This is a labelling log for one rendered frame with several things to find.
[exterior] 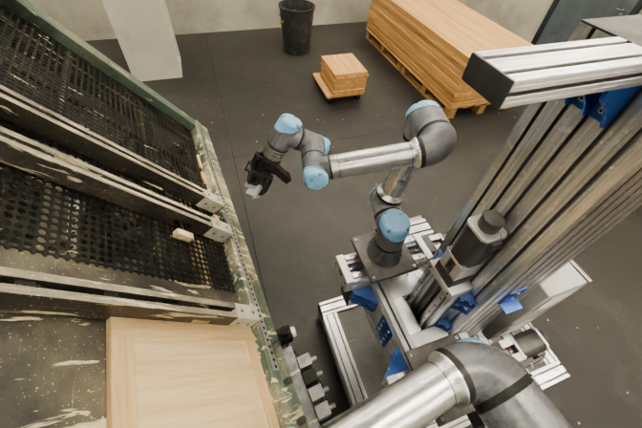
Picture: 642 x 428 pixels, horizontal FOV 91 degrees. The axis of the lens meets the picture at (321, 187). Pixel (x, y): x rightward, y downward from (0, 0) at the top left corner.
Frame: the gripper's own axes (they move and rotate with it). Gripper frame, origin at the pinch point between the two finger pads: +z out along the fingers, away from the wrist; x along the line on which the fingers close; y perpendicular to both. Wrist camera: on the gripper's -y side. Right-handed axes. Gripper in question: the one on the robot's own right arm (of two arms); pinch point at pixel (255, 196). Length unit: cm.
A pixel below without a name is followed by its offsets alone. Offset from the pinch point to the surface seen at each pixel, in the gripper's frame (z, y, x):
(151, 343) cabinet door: 22, 30, 41
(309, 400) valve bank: 49, -30, 60
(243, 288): 42.2, -8.5, 14.7
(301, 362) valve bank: 46, -30, 47
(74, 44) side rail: 14, 67, -102
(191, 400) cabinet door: 26, 20, 56
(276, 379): 40, -14, 52
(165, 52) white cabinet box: 110, 4, -347
